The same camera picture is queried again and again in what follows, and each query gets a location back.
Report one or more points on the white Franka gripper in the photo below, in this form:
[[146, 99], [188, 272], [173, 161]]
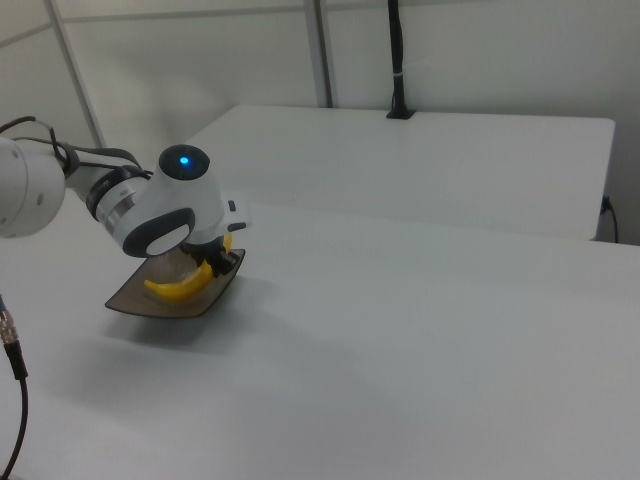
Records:
[[234, 215]]

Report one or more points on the yellow banana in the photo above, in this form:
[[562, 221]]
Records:
[[185, 287]]

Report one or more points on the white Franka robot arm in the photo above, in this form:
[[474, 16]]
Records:
[[165, 200]]

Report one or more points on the square brown ceramic plate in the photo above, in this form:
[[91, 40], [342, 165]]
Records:
[[165, 305]]

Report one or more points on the grey partition post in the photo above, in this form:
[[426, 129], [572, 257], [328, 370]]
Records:
[[322, 52], [75, 75]]

